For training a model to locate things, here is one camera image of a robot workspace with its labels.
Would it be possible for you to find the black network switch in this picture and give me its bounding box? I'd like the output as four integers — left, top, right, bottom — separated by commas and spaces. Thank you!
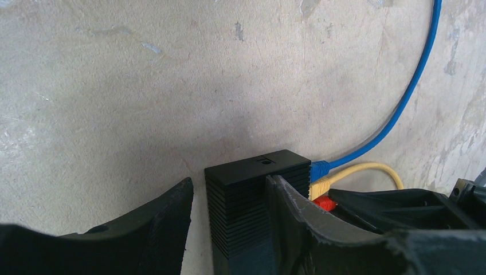
204, 150, 311, 274

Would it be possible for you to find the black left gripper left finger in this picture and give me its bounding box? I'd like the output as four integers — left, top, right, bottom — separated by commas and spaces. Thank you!
1, 178, 194, 274

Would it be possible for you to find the red ethernet cable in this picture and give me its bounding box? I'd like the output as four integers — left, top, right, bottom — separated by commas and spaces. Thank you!
313, 195, 337, 213

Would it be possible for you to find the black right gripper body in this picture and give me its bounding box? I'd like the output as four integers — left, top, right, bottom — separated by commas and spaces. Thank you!
449, 170, 485, 228

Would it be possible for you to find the yellow ethernet cable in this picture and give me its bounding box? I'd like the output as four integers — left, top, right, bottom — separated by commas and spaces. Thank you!
308, 162, 405, 201

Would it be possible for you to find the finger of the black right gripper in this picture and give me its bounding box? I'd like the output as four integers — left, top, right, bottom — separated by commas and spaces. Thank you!
328, 188, 480, 233

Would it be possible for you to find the blue ethernet cable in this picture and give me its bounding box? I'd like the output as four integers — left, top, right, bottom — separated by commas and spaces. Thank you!
310, 0, 444, 183

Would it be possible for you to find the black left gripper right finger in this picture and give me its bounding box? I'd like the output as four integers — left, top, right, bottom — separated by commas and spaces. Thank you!
266, 176, 485, 274

